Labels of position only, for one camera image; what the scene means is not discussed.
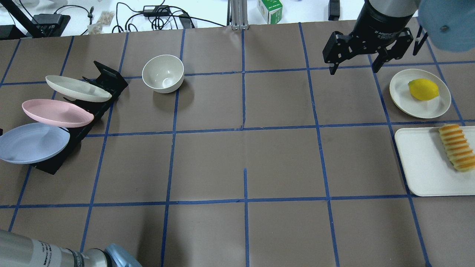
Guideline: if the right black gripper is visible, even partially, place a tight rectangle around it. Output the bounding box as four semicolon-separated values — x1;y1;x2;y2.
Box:
322;0;414;75

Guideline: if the ridged bread loaf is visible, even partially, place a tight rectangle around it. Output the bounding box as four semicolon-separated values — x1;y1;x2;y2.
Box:
438;124;475;172

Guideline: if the blue plate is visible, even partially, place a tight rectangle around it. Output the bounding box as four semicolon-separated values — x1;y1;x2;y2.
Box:
0;123;70;164

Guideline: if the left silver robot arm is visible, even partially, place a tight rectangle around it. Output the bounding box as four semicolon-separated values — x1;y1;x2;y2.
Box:
0;230;141;267

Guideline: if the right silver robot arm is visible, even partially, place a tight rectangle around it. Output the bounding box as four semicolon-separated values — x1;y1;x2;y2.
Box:
322;0;475;75

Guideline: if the cream round lemon plate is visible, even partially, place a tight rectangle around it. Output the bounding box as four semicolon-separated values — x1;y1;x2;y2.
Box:
390;68;452;119

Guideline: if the cream plate in rack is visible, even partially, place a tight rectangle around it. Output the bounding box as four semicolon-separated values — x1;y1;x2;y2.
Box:
45;75;112;103

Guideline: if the pink plate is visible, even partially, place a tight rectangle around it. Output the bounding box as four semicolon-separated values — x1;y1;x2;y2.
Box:
22;99;94;128

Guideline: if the yellow lemon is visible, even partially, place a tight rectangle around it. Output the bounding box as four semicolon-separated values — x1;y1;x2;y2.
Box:
408;78;439;101

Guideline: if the green white carton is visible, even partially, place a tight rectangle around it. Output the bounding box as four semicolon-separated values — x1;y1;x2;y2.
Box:
257;0;283;24

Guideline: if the white rectangular tray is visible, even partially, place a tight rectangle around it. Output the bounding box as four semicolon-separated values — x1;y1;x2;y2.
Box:
394;127;475;197

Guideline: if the cream bowl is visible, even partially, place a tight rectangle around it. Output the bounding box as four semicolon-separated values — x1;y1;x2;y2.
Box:
141;55;184;93

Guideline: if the black power adapter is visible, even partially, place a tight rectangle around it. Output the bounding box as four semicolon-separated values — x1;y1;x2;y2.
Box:
141;5;171;17

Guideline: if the black dish rack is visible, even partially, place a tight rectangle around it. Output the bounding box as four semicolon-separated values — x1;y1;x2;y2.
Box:
31;61;128;175

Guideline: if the aluminium frame post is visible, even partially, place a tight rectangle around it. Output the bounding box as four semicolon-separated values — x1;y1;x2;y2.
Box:
227;0;249;30

